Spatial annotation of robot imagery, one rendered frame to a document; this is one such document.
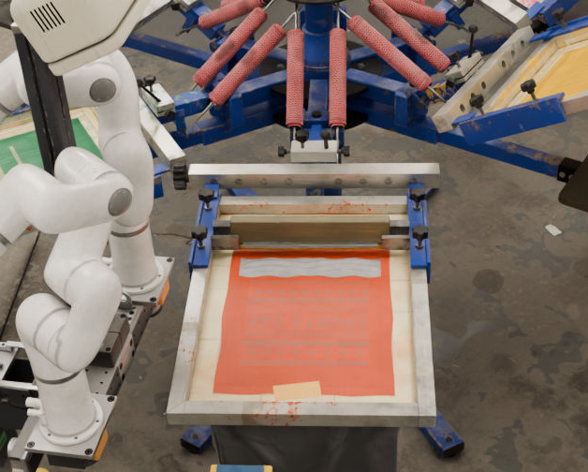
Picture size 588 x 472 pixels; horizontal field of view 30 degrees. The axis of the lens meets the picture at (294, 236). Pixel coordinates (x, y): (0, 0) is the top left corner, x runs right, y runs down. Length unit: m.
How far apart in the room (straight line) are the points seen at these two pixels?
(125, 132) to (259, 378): 0.66
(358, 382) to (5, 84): 1.01
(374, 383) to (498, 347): 1.51
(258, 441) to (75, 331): 0.79
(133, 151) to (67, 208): 0.42
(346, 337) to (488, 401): 1.26
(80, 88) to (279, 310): 0.85
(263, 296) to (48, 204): 1.03
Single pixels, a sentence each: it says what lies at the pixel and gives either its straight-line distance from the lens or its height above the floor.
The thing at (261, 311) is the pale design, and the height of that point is 0.95.
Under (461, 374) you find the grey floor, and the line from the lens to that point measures 3.83.
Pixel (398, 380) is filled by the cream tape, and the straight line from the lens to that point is 2.47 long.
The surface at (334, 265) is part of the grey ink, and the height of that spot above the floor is 0.96.
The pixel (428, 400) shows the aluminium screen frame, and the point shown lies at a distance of 2.39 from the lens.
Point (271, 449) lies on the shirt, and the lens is 2.59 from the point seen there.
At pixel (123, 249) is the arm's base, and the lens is 2.40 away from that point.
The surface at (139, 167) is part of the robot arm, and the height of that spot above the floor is 1.51.
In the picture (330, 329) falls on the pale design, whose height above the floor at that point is 0.95.
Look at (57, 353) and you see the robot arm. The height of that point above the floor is 1.42.
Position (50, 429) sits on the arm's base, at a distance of 2.20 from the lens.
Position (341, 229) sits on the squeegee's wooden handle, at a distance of 2.75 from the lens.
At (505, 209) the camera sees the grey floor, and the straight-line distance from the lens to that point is 4.56.
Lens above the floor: 2.75
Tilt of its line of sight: 39 degrees down
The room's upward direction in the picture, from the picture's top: 3 degrees counter-clockwise
